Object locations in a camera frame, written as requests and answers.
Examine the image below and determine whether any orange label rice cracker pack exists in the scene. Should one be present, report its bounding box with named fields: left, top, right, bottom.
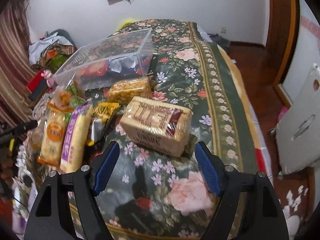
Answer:
left=38, top=103, right=73, bottom=167

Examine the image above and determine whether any yellow snack mix packet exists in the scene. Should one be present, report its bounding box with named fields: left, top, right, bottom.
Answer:
left=86, top=102, right=120, bottom=146

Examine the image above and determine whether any beige biscuit brick package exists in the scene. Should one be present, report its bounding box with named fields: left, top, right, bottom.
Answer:
left=119, top=96, right=193, bottom=158

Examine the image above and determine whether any green edged clear cookie bag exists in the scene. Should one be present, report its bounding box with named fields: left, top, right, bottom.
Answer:
left=49, top=79, right=81, bottom=109

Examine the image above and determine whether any purple label rice cracker pack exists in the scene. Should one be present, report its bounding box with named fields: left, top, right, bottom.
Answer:
left=60, top=102, right=93, bottom=173

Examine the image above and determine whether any floral green bedspread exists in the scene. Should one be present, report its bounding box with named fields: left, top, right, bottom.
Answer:
left=85, top=19, right=264, bottom=239

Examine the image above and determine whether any red and black box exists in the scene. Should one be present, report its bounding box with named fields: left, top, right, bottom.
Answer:
left=27, top=70, right=48, bottom=102

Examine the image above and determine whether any striped maroon curtain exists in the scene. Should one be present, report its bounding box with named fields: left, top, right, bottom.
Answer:
left=1, top=0, right=36, bottom=127

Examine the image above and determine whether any green jelly cup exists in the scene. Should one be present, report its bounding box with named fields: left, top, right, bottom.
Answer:
left=69, top=95, right=86, bottom=108

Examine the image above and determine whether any pink plush toy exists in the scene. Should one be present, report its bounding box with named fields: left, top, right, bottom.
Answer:
left=41, top=69, right=56, bottom=88

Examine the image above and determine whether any golden puffed rice cake pack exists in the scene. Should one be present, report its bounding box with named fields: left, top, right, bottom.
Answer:
left=107, top=77, right=152, bottom=105

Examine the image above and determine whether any pile of clothes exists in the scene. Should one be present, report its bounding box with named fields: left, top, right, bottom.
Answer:
left=28, top=29, right=77, bottom=74

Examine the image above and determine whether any red snack packet in bin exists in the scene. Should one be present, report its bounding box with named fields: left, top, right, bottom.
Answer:
left=78, top=61, right=108, bottom=77

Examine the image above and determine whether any blue silver snack packet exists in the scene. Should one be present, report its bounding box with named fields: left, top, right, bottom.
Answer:
left=108, top=56, right=139, bottom=76

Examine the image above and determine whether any clear plastic storage bin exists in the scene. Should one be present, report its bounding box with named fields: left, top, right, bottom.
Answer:
left=54, top=28, right=153, bottom=90

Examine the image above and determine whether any yellow plush object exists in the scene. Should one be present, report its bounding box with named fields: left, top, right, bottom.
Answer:
left=118, top=18, right=136, bottom=30

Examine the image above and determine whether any wooden door frame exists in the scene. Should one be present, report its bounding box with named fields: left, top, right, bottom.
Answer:
left=266, top=0, right=300, bottom=108

